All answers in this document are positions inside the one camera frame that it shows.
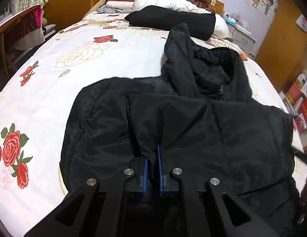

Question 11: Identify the dark storage box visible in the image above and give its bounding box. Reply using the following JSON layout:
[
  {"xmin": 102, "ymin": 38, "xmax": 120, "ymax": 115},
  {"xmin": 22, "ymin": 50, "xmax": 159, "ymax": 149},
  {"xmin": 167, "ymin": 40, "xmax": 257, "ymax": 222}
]
[{"xmin": 43, "ymin": 24, "xmax": 57, "ymax": 39}]

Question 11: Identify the folded black blanket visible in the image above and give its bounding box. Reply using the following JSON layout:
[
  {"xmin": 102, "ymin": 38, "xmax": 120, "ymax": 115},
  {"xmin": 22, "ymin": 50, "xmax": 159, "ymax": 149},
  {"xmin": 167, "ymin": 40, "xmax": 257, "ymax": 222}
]
[{"xmin": 124, "ymin": 5, "xmax": 216, "ymax": 41}]

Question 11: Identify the white pillow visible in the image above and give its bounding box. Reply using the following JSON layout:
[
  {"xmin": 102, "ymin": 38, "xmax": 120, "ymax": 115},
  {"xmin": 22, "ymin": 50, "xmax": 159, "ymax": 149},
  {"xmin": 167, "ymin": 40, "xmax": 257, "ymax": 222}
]
[{"xmin": 106, "ymin": 0, "xmax": 134, "ymax": 10}]

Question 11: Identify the grey crumpled cloth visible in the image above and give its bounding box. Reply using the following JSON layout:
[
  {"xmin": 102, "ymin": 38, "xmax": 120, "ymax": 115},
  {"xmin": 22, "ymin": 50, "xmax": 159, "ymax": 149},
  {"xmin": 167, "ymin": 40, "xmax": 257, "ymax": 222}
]
[{"xmin": 97, "ymin": 5, "xmax": 133, "ymax": 14}]

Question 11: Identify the clutter on nightstand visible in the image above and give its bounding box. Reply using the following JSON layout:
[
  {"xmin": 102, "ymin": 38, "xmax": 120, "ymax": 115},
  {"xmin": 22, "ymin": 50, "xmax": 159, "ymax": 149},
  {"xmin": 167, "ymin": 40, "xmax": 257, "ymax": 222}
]
[{"xmin": 222, "ymin": 10, "xmax": 248, "ymax": 29}]

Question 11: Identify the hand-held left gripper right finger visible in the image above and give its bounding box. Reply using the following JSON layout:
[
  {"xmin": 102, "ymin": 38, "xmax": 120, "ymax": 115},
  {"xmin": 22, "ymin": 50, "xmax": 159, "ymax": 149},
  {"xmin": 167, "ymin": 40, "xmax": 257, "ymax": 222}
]
[{"xmin": 157, "ymin": 144, "xmax": 278, "ymax": 237}]

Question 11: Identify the red plaid hanging cloth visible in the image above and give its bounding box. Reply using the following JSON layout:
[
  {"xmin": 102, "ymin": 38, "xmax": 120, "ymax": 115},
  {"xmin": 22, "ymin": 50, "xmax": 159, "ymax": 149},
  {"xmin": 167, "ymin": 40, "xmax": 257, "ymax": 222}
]
[{"xmin": 13, "ymin": 5, "xmax": 45, "ymax": 51}]

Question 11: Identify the white duvet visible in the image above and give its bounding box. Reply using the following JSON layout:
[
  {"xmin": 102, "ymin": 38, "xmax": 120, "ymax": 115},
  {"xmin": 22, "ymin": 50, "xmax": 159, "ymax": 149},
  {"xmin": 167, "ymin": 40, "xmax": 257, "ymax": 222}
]
[{"xmin": 132, "ymin": 0, "xmax": 229, "ymax": 39}]

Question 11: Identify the beige padded bed rail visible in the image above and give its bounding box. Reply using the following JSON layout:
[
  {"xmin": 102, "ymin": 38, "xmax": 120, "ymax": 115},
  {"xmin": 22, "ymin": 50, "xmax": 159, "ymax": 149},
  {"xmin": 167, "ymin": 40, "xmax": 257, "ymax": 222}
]
[{"xmin": 83, "ymin": 0, "xmax": 106, "ymax": 18}]

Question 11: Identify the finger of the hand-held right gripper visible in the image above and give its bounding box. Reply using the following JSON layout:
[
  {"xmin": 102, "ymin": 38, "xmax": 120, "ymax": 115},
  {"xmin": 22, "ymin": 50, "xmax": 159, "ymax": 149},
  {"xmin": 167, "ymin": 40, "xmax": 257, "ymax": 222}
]
[{"xmin": 293, "ymin": 150, "xmax": 307, "ymax": 166}]

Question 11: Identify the pile of cardboard boxes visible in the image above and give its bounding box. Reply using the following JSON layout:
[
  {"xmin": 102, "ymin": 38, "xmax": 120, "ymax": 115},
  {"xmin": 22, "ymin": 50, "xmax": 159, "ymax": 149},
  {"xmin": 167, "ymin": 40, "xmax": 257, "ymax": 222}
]
[{"xmin": 279, "ymin": 70, "xmax": 307, "ymax": 134}]

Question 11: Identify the white nightstand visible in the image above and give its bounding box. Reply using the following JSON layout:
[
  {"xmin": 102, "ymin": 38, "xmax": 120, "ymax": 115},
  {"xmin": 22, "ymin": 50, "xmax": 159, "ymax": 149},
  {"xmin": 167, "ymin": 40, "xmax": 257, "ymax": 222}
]
[{"xmin": 226, "ymin": 17, "xmax": 258, "ymax": 55}]

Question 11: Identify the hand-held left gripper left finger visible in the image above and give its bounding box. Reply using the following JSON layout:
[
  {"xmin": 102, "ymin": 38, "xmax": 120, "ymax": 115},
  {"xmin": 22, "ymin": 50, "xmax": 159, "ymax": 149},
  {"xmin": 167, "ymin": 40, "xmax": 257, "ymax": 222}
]
[{"xmin": 24, "ymin": 157, "xmax": 149, "ymax": 237}]

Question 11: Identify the bed with floral sheet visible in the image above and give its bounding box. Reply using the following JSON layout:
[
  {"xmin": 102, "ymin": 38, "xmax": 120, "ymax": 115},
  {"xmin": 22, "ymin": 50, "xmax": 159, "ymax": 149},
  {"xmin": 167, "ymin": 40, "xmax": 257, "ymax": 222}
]
[{"xmin": 0, "ymin": 12, "xmax": 305, "ymax": 237}]

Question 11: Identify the black padded jacket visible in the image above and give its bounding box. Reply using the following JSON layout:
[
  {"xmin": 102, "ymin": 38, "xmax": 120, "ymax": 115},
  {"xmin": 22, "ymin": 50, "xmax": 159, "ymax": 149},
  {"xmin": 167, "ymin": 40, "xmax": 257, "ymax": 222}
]
[{"xmin": 60, "ymin": 23, "xmax": 307, "ymax": 237}]

